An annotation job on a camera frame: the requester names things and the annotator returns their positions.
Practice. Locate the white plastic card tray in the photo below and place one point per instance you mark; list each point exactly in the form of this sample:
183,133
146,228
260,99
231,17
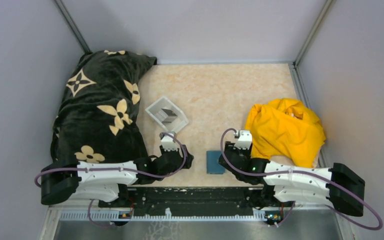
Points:
164,102

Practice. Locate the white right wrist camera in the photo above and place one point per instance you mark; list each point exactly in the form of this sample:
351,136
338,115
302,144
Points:
244,140

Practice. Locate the aluminium frame rail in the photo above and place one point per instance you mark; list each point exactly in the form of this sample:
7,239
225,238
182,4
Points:
87,210

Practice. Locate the yellow cloth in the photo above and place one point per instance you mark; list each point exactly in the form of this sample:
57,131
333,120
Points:
286,127

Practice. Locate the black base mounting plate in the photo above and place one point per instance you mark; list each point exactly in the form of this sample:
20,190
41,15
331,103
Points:
195,201

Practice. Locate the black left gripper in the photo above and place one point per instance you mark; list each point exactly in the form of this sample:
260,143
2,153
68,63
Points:
188,161

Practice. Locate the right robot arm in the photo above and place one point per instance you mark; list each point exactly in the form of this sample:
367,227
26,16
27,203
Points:
338,187

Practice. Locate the grey card stack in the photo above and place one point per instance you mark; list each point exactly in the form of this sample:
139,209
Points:
166,116

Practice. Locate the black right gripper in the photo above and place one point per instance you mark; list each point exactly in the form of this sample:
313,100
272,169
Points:
231,147

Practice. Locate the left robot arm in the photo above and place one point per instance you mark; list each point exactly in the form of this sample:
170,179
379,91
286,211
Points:
107,182

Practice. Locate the black floral blanket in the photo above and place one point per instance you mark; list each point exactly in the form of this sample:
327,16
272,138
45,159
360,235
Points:
97,118

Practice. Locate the blue leather card holder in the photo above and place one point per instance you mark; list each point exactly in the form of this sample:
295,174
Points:
212,163

